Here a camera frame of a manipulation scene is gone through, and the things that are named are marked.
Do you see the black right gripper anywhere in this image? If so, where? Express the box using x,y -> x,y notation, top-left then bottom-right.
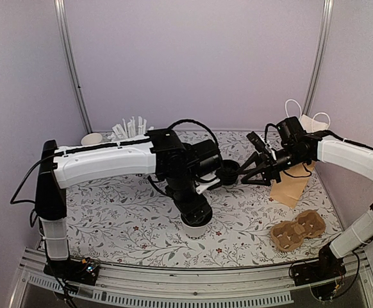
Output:
238,145 -> 308,186

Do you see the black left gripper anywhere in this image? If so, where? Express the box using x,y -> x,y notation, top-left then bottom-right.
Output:
165,173 -> 212,225

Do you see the stack of black cup lids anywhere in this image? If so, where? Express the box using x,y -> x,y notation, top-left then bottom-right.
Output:
218,160 -> 240,186

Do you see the white paper coffee cup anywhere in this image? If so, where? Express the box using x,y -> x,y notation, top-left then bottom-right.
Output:
181,214 -> 212,240

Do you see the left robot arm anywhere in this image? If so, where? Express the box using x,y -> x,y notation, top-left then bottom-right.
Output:
10,119 -> 222,278

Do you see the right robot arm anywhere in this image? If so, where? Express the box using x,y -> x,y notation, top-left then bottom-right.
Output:
239,117 -> 373,280

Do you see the brown paper bag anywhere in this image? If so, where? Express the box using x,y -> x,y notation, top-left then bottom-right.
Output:
270,99 -> 331,209

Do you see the floral tablecloth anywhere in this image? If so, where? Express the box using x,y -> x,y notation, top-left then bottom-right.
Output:
47,130 -> 346,269

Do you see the brown cardboard cup carrier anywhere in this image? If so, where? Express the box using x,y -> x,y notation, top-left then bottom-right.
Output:
270,210 -> 326,252

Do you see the bundle of wrapped white straws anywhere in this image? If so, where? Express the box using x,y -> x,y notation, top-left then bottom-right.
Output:
107,116 -> 154,142

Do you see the stack of white paper cups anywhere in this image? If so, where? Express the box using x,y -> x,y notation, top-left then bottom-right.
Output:
81,133 -> 103,146

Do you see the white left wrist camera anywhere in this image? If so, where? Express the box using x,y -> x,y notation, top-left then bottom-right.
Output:
195,173 -> 220,194

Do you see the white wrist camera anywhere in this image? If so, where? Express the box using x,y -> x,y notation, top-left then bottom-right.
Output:
246,132 -> 275,163
195,173 -> 220,194

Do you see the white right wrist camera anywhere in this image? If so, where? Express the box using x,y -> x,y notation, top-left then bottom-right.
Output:
246,132 -> 275,163

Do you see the aluminium front rail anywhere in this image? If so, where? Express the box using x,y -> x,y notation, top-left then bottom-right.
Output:
9,249 -> 373,307

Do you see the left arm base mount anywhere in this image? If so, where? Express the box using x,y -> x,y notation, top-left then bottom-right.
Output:
44,257 -> 99,301

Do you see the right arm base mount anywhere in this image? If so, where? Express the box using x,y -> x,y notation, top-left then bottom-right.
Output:
288,244 -> 346,301

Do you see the left aluminium frame post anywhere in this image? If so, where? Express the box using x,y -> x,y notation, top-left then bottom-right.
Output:
54,0 -> 93,133

